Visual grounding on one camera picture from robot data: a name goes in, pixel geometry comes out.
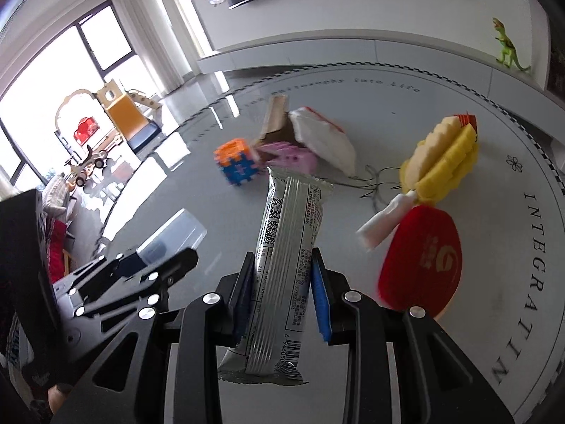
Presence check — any orange plastic spool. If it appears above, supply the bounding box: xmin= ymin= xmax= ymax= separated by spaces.
xmin=456 ymin=113 xmax=478 ymax=134

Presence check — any red velvet pouch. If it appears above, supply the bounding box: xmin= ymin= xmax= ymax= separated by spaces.
xmin=376 ymin=205 xmax=463 ymax=318

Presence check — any red sofa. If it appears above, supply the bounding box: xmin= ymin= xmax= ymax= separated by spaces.
xmin=46 ymin=218 xmax=68 ymax=283

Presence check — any black string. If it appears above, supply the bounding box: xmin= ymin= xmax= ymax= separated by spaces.
xmin=323 ymin=165 xmax=405 ymax=206

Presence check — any wooden toy car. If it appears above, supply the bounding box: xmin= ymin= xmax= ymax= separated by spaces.
xmin=65 ymin=146 xmax=108 ymax=188

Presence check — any white plastic bag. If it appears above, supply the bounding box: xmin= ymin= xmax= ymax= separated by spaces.
xmin=288 ymin=106 xmax=356 ymax=177

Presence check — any orange toy slide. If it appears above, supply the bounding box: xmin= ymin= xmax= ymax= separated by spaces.
xmin=94 ymin=81 xmax=162 ymax=153

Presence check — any silver snack wrapper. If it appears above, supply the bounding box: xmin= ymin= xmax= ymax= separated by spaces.
xmin=218 ymin=166 xmax=333 ymax=386

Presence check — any green dinosaur toy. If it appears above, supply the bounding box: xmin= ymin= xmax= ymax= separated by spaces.
xmin=492 ymin=17 xmax=530 ymax=73

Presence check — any brown paper bag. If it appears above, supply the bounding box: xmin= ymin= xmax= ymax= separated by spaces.
xmin=252 ymin=95 xmax=304 ymax=147

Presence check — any pink toy block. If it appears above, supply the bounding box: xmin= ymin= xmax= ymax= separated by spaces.
xmin=256 ymin=142 xmax=317 ymax=174

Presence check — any yellow sponge brush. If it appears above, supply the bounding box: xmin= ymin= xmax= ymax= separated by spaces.
xmin=357 ymin=115 xmax=479 ymax=250

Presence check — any colourful puzzle cube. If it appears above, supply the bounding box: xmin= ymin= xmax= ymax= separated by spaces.
xmin=214 ymin=138 xmax=260 ymax=186

